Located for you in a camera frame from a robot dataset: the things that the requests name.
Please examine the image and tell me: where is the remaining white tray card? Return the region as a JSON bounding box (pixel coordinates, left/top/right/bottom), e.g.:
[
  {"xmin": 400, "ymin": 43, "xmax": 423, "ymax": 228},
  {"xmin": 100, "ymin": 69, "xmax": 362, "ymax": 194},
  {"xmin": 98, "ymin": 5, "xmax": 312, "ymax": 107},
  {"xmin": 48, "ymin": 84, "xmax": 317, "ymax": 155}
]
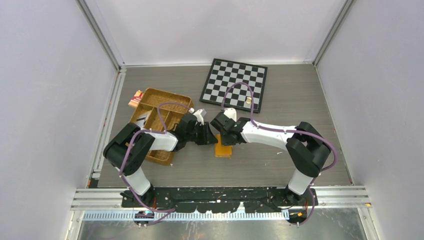
[{"xmin": 135, "ymin": 110, "xmax": 152, "ymax": 129}]

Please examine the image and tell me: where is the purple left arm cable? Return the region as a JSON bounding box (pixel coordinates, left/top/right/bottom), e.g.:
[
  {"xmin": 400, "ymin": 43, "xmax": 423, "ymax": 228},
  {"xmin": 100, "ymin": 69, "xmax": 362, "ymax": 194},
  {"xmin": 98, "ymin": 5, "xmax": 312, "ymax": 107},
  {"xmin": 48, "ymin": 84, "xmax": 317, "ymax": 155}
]
[{"xmin": 119, "ymin": 101, "xmax": 196, "ymax": 227}]

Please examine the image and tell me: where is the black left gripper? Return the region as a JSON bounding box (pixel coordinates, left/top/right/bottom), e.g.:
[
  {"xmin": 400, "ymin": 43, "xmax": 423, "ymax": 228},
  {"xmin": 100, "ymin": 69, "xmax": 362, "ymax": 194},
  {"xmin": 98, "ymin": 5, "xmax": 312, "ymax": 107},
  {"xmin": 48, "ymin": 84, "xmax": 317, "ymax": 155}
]
[{"xmin": 185, "ymin": 122, "xmax": 217, "ymax": 146}]

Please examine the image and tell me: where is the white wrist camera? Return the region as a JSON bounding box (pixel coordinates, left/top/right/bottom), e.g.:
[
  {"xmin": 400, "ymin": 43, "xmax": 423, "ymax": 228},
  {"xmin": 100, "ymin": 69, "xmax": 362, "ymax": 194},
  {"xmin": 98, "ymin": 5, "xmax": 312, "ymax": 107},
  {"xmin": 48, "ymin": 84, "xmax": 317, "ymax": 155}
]
[
  {"xmin": 193, "ymin": 108, "xmax": 207, "ymax": 125},
  {"xmin": 223, "ymin": 107, "xmax": 237, "ymax": 122}
]

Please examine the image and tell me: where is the aluminium slotted rail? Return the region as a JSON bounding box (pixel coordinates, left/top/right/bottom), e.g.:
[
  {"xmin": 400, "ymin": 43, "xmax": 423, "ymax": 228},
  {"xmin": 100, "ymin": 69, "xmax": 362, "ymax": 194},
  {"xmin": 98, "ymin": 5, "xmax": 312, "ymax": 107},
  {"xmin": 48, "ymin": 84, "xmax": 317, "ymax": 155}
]
[{"xmin": 82, "ymin": 209, "xmax": 289, "ymax": 222}]

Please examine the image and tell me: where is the orange leather card holder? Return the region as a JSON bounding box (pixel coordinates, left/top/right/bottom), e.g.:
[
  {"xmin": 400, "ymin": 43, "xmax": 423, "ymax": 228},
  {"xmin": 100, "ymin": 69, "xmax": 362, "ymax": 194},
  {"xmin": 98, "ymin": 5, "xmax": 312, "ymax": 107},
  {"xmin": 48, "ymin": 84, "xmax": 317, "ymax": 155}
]
[{"xmin": 214, "ymin": 134, "xmax": 233, "ymax": 158}]

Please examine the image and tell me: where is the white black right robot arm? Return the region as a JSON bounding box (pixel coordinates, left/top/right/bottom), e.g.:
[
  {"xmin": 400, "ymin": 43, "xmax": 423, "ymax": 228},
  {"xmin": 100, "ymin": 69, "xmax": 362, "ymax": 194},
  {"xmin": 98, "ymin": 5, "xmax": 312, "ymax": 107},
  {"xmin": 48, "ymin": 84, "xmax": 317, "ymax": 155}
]
[{"xmin": 210, "ymin": 110, "xmax": 336, "ymax": 205}]

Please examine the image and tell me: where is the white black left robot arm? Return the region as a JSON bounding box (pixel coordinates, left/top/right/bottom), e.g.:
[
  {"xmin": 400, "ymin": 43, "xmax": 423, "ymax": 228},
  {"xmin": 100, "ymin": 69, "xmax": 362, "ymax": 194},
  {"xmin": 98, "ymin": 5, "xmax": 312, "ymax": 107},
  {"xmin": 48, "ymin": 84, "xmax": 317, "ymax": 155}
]
[{"xmin": 103, "ymin": 113, "xmax": 218, "ymax": 207}]

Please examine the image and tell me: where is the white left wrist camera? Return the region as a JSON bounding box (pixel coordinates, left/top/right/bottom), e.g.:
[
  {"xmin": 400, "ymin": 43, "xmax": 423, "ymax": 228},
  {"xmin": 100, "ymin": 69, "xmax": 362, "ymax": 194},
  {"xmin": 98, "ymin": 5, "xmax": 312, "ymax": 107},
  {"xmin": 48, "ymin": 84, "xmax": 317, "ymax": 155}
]
[{"xmin": 193, "ymin": 108, "xmax": 207, "ymax": 125}]

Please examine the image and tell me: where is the black white chessboard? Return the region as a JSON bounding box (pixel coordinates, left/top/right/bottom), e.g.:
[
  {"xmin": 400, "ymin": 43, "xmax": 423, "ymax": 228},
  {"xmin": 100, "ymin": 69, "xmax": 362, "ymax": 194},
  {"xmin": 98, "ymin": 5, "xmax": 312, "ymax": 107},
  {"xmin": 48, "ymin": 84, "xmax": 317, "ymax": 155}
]
[{"xmin": 199, "ymin": 58, "xmax": 268, "ymax": 114}]

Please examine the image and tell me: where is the woven rattan divided tray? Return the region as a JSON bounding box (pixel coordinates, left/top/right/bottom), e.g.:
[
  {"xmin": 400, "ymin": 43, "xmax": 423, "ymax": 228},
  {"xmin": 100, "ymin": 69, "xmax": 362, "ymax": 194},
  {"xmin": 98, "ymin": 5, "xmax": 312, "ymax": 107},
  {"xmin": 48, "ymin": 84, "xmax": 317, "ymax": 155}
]
[{"xmin": 129, "ymin": 87, "xmax": 194, "ymax": 167}]

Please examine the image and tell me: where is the red playing card box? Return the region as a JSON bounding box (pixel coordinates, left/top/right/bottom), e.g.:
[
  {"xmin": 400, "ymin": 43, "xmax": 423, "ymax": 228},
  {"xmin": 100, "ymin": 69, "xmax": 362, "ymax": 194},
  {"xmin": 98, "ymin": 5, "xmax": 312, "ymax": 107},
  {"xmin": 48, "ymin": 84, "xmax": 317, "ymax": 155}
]
[{"xmin": 128, "ymin": 90, "xmax": 144, "ymax": 108}]

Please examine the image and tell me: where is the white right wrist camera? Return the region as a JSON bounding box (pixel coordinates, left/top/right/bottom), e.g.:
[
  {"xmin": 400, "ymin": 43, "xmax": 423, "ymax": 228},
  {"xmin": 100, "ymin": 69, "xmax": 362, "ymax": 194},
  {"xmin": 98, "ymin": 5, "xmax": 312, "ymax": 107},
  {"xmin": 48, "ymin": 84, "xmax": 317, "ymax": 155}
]
[{"xmin": 223, "ymin": 107, "xmax": 237, "ymax": 122}]

